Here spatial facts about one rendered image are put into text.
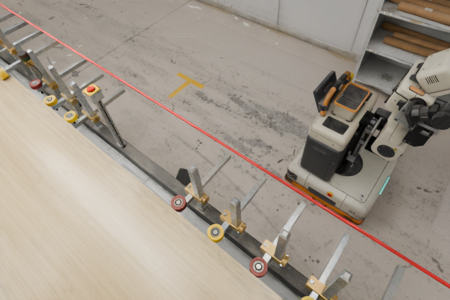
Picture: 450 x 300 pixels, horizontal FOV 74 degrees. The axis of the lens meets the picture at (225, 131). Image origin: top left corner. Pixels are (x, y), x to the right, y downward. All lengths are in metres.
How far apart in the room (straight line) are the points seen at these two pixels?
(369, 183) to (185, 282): 1.56
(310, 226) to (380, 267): 0.53
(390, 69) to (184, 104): 2.21
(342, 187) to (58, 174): 1.89
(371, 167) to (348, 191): 0.30
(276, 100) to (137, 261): 2.23
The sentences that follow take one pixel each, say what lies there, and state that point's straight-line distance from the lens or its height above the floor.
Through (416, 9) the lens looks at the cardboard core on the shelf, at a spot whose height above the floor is 0.96.
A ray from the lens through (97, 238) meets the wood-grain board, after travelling 1.66.
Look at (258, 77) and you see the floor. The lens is 3.48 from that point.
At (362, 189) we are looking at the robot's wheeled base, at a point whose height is 0.28.
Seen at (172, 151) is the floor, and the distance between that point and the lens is 2.89.
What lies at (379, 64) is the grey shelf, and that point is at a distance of 3.69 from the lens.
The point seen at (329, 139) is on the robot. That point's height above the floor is 0.77.
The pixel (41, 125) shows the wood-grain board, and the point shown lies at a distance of 2.26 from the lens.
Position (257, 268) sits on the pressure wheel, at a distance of 1.46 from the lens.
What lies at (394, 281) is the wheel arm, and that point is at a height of 0.84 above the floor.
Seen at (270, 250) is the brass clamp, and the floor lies 0.86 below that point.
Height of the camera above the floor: 2.32
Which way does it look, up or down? 52 degrees down
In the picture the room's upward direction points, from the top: 5 degrees counter-clockwise
